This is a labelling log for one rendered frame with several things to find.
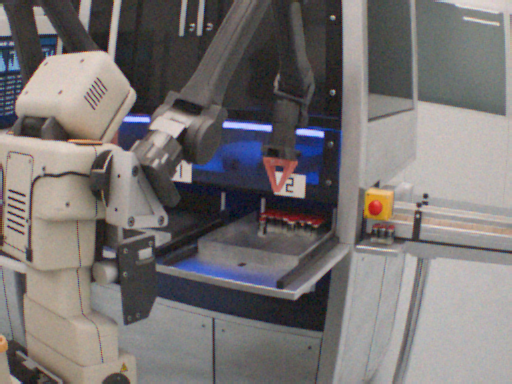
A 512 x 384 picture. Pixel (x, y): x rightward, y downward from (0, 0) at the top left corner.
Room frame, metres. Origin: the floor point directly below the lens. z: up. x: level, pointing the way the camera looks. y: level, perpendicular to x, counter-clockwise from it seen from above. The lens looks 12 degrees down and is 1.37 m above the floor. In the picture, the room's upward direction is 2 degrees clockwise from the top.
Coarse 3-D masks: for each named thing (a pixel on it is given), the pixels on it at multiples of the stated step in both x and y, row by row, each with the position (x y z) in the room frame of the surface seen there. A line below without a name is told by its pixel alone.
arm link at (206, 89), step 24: (240, 0) 1.11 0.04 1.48; (264, 0) 1.12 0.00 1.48; (240, 24) 1.09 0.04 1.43; (216, 48) 1.08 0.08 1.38; (240, 48) 1.09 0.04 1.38; (216, 72) 1.06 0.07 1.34; (168, 96) 1.07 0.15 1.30; (192, 96) 1.05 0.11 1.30; (216, 96) 1.06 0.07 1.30; (216, 120) 1.04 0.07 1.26; (192, 144) 1.01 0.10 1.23; (216, 144) 1.07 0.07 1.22
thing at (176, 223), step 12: (168, 216) 1.88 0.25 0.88; (180, 216) 1.88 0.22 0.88; (192, 216) 1.89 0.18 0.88; (204, 216) 1.90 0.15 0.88; (216, 216) 1.81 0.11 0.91; (228, 216) 1.89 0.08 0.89; (144, 228) 1.62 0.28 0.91; (156, 228) 1.74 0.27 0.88; (168, 228) 1.75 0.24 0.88; (180, 228) 1.76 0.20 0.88; (192, 228) 1.69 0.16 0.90; (168, 240) 1.59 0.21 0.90
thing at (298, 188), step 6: (276, 174) 1.75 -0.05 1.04; (294, 174) 1.73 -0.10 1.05; (276, 180) 1.75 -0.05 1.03; (288, 180) 1.74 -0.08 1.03; (294, 180) 1.73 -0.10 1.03; (300, 180) 1.72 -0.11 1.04; (288, 186) 1.74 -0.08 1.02; (294, 186) 1.73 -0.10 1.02; (300, 186) 1.72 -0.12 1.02; (276, 192) 1.75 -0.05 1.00; (282, 192) 1.74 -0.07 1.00; (288, 192) 1.74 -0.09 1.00; (294, 192) 1.73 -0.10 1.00; (300, 192) 1.72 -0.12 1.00
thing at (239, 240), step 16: (240, 224) 1.76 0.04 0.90; (256, 224) 1.84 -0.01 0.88; (208, 240) 1.59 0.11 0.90; (224, 240) 1.66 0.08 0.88; (240, 240) 1.67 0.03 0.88; (256, 240) 1.68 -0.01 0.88; (272, 240) 1.68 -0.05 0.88; (288, 240) 1.69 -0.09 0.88; (304, 240) 1.69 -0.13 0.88; (320, 240) 1.59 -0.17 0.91; (224, 256) 1.52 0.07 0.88; (240, 256) 1.50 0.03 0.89; (256, 256) 1.49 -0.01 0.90; (272, 256) 1.47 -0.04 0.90; (288, 256) 1.46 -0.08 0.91; (304, 256) 1.48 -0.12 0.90
